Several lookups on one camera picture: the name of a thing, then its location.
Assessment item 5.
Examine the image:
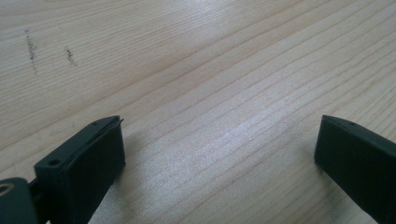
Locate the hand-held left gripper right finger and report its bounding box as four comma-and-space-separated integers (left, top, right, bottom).
313, 114, 396, 224

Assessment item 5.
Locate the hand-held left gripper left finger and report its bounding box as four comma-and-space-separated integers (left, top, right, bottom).
33, 115, 127, 224

